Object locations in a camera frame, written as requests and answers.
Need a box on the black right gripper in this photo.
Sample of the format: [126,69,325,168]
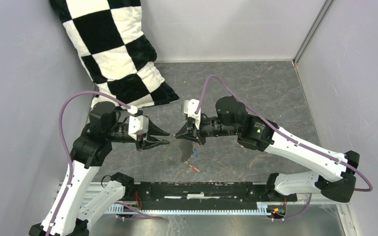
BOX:
[175,114,239,145]

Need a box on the red capped key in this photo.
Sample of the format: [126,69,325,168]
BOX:
[189,165,200,172]

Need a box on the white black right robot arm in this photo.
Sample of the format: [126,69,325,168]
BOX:
[175,96,360,203]

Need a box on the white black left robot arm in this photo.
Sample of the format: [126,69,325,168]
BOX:
[29,101,170,236]

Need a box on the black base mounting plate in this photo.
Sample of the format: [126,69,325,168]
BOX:
[122,182,298,210]

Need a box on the black white checkered pillow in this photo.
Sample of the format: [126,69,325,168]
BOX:
[50,0,179,108]

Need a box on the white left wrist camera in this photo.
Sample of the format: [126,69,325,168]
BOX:
[127,105,149,140]

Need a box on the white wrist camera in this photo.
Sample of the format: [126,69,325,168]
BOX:
[127,105,149,140]
[183,99,201,130]

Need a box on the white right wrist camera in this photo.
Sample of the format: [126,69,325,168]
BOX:
[183,99,201,130]

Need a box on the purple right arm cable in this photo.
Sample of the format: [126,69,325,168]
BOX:
[193,75,374,192]

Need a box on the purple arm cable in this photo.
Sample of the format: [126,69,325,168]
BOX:
[193,75,374,192]
[45,90,134,236]

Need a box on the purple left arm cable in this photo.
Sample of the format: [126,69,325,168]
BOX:
[45,90,134,236]

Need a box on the white slotted cable duct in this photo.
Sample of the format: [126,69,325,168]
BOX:
[105,203,284,216]

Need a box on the aluminium corner frame post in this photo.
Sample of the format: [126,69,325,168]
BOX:
[292,0,335,67]

